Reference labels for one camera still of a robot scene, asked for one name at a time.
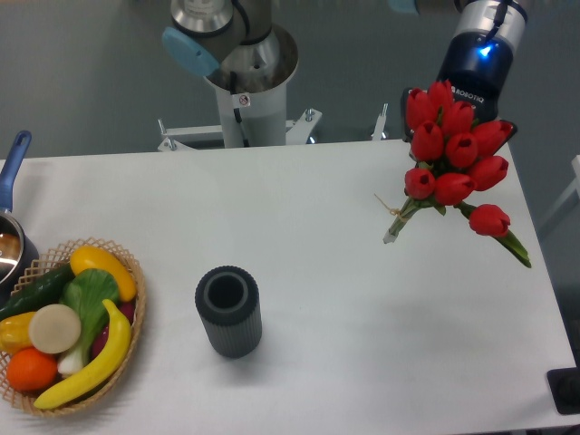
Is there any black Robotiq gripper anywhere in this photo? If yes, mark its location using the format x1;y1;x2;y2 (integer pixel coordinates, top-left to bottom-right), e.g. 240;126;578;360
401;32;517;146

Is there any red tulip bouquet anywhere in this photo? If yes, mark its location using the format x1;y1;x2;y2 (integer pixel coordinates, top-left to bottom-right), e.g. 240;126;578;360
383;81;531;267

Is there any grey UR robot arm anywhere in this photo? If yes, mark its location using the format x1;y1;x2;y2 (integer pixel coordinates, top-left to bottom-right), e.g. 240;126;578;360
162;1;534;148

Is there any black device at edge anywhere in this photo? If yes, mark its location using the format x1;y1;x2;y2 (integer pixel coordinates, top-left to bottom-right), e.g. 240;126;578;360
546;367;579;415

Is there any dark grey ribbed vase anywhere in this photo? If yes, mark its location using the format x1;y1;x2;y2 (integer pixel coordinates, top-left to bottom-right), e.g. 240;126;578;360
195;266;262;359

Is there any purple vegetable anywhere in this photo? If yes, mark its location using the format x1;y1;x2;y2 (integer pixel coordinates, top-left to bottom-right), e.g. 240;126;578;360
91;301;135;360

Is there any yellow squash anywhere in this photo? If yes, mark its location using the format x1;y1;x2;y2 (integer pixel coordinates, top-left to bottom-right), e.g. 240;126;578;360
70;245;137;303

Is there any yellow plastic banana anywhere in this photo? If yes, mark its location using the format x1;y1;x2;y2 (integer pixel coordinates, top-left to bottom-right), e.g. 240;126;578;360
34;299;131;411

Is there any green bok choy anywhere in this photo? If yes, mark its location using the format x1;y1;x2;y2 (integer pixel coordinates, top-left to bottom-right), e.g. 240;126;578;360
57;268;120;378

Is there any green cucumber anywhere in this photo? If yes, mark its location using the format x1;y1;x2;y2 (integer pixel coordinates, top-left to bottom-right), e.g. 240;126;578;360
1;263;74;320

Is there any beige round disc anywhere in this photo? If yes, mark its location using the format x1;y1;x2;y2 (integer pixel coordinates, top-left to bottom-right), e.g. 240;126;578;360
28;304;82;354

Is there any yellow bell pepper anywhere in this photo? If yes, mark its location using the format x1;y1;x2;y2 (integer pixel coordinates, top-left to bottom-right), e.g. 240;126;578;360
0;312;35;354

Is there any orange fruit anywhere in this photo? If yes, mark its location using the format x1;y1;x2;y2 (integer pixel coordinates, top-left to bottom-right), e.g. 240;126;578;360
6;347;57;392

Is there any woven wicker basket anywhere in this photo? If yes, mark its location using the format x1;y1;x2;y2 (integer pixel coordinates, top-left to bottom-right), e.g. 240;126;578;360
1;237;146;418

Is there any white frame at right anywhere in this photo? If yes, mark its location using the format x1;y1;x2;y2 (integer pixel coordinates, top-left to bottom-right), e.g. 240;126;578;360
536;155;579;240

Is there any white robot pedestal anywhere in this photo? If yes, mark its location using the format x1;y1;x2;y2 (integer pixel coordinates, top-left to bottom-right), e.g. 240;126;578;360
157;85;390;153

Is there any blue handled saucepan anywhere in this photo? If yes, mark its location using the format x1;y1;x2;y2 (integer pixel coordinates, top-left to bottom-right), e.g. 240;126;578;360
1;130;39;305

